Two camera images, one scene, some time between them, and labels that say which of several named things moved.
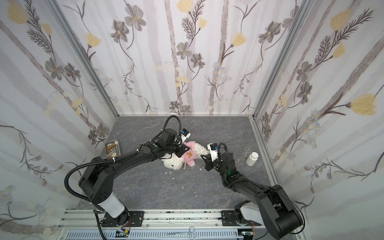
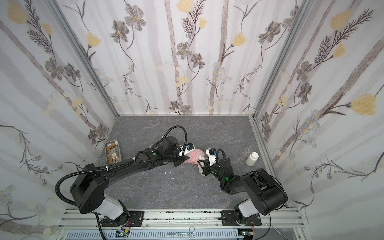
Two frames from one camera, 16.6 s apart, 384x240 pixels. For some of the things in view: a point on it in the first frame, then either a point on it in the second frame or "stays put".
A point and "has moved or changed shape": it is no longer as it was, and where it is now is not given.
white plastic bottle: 252,158 stays put
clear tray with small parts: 112,149 stays put
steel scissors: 191,230 stays put
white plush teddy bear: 171,162 → 201,158
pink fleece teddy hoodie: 190,157 has moved or changed shape
